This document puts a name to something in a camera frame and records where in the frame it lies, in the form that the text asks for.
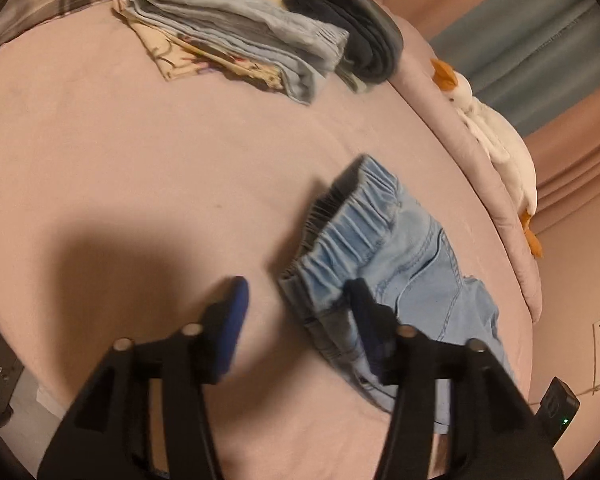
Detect light blue denim pants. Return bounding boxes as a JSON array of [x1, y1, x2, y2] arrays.
[[278, 155, 511, 412]]

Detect pink bed sheet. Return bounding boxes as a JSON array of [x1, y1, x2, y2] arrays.
[[0, 4, 532, 479]]

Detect pink curtain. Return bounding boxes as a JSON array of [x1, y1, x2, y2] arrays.
[[364, 0, 600, 236]]

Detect white goose plush toy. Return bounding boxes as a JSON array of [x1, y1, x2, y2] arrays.
[[430, 58, 543, 258]]

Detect teal curtain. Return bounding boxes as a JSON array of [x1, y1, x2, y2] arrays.
[[431, 0, 600, 136]]

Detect pink quilted duvet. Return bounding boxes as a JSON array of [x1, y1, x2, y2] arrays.
[[376, 0, 542, 322]]

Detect folded pale green garment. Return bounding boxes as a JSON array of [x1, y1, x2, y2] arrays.
[[335, 63, 376, 94]]

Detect cream patterned folded cloth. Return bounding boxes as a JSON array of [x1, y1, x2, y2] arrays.
[[111, 0, 285, 92]]

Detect folded dark blue jeans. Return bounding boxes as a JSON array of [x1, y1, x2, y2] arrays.
[[285, 0, 404, 84]]

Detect folded grey-blue pants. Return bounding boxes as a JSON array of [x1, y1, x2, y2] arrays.
[[112, 0, 349, 105]]

